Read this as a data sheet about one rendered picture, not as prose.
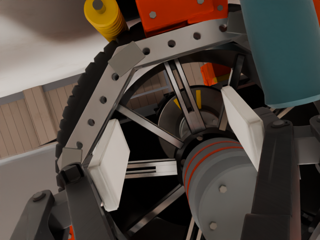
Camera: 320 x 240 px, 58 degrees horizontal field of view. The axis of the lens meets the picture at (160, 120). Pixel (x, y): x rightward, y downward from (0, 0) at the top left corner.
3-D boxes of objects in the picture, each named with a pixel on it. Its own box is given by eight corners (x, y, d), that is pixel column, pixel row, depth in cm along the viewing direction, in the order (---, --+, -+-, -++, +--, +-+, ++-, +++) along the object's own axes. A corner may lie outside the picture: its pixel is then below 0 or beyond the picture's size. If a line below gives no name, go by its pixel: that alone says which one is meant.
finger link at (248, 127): (247, 124, 14) (263, 119, 14) (220, 87, 21) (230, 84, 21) (258, 174, 15) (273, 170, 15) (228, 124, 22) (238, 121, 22)
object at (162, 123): (145, 105, 111) (175, 181, 114) (144, 106, 103) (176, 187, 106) (223, 75, 110) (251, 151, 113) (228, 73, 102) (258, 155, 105)
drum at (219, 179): (172, 145, 56) (191, 213, 58) (180, 177, 35) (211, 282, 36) (241, 125, 56) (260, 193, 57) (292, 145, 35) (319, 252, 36)
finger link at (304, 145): (277, 148, 13) (346, 130, 12) (245, 110, 17) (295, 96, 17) (282, 176, 13) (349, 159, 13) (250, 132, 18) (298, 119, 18)
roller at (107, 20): (107, 31, 75) (114, 53, 76) (74, -9, 46) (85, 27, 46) (128, 25, 75) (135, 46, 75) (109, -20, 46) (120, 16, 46)
